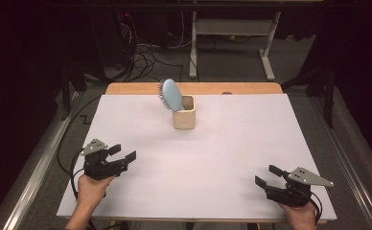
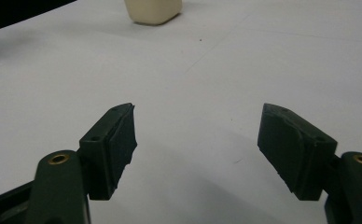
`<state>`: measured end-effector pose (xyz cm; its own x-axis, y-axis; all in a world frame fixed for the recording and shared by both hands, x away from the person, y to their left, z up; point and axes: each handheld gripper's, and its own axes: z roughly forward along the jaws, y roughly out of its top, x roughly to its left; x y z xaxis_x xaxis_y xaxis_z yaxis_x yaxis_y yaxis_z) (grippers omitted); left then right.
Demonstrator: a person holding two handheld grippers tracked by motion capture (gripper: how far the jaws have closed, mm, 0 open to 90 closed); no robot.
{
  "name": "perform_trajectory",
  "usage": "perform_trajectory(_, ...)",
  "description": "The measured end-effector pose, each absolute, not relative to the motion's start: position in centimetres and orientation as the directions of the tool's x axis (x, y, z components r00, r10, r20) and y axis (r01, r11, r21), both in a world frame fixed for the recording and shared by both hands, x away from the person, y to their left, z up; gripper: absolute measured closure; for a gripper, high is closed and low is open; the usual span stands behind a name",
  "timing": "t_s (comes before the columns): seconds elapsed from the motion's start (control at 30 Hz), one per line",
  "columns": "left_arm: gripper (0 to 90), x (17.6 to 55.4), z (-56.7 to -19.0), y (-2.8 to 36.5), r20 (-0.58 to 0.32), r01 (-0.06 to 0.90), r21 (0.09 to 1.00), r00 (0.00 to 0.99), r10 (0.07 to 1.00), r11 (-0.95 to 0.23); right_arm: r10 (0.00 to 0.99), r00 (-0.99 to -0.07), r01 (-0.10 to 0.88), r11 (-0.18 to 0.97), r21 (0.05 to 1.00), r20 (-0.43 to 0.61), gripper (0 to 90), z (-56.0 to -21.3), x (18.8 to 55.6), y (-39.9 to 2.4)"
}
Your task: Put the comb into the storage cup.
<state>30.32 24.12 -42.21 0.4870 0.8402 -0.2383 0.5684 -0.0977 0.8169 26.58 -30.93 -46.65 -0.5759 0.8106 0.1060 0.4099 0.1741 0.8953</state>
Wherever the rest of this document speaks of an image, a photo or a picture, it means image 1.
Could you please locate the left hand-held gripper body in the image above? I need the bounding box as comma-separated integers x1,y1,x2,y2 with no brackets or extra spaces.
80,138,129,181

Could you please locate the white metal table frame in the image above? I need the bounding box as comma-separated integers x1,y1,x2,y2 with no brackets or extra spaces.
188,11,283,82

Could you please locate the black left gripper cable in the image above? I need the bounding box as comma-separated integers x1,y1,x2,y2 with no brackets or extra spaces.
57,95,103,201

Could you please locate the white table cover sheet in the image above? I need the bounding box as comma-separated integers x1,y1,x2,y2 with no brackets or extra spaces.
57,93,337,221

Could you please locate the cream square cup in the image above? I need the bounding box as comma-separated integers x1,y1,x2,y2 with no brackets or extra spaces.
172,94,197,130

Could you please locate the person's left hand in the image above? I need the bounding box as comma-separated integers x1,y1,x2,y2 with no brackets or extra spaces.
77,173,117,209

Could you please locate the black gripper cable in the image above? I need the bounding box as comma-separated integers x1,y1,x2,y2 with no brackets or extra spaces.
57,95,103,201
308,191,324,225

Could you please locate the metal floor rail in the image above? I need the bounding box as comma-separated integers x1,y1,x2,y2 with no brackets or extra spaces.
314,95,372,230
1,91,81,230

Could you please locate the dark computer tower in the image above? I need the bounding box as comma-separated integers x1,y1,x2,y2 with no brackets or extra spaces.
89,9,135,70

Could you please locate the black metal stand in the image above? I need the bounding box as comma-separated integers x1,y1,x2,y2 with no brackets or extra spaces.
59,62,87,122
282,63,336,129

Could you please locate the tangle of floor cables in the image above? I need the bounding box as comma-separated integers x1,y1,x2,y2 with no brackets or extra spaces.
119,12,192,82

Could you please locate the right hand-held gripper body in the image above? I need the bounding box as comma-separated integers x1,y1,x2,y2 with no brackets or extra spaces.
264,166,336,208

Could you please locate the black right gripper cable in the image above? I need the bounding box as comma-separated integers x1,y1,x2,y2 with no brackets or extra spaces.
308,191,324,225

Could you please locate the light blue hairbrush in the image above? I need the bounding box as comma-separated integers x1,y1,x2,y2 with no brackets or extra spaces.
157,79,186,113

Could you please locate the person's right hand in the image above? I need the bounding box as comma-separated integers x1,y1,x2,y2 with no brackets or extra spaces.
278,200,318,230

